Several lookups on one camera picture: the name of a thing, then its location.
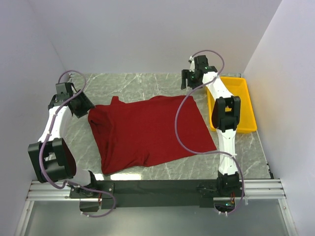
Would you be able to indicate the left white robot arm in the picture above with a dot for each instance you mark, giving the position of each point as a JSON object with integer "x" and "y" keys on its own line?
{"x": 51, "y": 148}

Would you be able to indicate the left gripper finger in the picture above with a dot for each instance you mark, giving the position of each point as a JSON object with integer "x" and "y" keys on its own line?
{"x": 79, "y": 112}
{"x": 85, "y": 103}

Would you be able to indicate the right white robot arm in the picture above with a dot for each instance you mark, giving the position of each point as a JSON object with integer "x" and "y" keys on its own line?
{"x": 228, "y": 182}

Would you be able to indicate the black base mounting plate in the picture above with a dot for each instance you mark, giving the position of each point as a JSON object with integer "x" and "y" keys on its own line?
{"x": 154, "y": 193}

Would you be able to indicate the aluminium frame rail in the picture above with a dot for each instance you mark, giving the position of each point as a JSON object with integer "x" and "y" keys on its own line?
{"x": 255, "y": 189}

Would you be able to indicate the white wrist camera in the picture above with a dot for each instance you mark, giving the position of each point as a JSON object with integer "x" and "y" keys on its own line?
{"x": 192, "y": 64}
{"x": 69, "y": 76}

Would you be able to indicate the red t shirt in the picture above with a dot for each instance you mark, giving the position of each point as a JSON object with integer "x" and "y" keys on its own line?
{"x": 148, "y": 133}

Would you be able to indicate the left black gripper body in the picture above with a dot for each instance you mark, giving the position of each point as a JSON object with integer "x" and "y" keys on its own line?
{"x": 77, "y": 101}

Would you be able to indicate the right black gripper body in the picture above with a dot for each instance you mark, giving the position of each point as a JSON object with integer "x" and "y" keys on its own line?
{"x": 194, "y": 83}

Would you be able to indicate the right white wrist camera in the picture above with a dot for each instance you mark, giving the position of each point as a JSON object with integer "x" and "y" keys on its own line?
{"x": 192, "y": 64}

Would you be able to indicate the yellow plastic tray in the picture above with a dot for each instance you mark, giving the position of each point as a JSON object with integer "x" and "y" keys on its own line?
{"x": 230, "y": 106}

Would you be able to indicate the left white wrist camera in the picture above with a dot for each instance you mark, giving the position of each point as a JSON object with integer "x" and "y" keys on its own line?
{"x": 69, "y": 76}

